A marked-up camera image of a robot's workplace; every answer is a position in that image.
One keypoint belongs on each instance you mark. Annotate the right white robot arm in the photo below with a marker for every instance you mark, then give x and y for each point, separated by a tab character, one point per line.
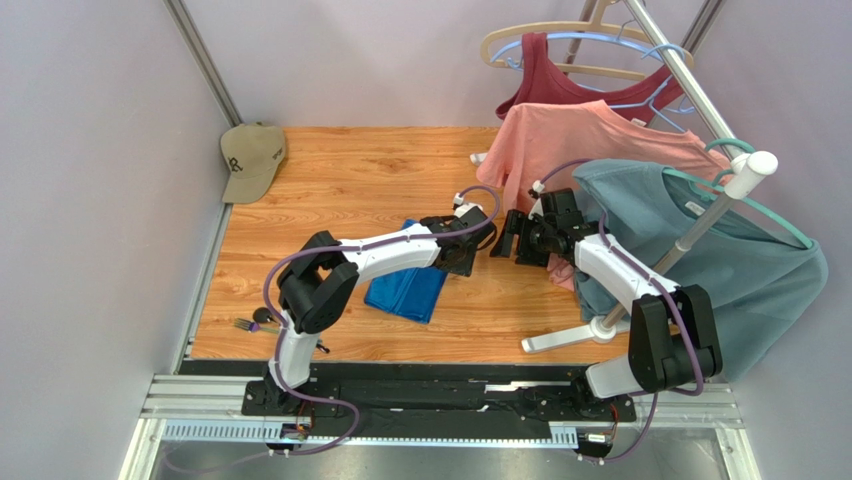
673	340

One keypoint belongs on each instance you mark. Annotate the black spoon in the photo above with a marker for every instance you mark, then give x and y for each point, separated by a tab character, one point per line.
263	316

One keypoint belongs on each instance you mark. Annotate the aluminium frame rail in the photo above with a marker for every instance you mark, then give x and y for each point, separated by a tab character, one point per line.
208	408

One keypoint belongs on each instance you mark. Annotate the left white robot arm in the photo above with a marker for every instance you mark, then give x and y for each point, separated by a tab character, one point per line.
309	290

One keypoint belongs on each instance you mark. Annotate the black fork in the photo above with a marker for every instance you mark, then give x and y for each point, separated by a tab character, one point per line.
254	327

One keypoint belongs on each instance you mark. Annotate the blue cloth napkin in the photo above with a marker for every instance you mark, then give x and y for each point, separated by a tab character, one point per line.
404	281

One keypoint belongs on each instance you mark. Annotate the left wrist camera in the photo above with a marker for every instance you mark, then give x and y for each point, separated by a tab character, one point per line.
468	218

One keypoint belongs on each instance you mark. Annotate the salmon pink t-shirt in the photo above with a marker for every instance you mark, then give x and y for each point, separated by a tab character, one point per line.
535	138

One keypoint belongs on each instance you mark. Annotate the beige baseball cap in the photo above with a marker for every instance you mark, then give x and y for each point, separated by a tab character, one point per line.
252	154

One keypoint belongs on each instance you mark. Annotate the teal green hanger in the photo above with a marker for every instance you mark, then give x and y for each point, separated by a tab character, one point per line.
746	172

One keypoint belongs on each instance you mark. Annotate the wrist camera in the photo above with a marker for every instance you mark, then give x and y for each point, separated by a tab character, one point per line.
557	209
468	218

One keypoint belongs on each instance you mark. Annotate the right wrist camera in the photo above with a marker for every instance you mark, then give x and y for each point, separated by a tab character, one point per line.
557	209

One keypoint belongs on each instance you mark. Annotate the metal clothes rack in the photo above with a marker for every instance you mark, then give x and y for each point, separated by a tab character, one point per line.
680	63

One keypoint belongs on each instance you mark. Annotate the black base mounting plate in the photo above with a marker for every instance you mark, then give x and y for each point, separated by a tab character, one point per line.
539	390

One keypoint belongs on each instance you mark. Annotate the beige wooden hanger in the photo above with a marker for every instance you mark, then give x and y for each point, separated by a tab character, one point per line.
496	48

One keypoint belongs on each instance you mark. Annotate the maroon tank top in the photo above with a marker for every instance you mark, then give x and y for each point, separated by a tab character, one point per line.
543	83

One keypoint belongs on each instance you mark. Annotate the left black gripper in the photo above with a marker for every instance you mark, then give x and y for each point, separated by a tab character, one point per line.
467	267

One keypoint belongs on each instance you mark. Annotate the teal t-shirt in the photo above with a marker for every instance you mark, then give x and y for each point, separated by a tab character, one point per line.
759	281

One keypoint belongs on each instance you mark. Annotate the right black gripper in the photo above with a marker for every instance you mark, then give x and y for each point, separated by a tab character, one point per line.
523	238

